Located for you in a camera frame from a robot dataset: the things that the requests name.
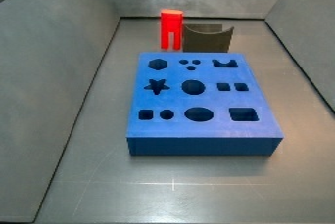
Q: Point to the blue shape-sorting board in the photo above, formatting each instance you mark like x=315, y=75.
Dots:
x=199, y=106

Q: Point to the black curved object holder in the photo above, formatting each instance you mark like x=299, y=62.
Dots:
x=207, y=38

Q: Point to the red square-circle peg object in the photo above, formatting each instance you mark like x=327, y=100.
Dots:
x=172, y=20

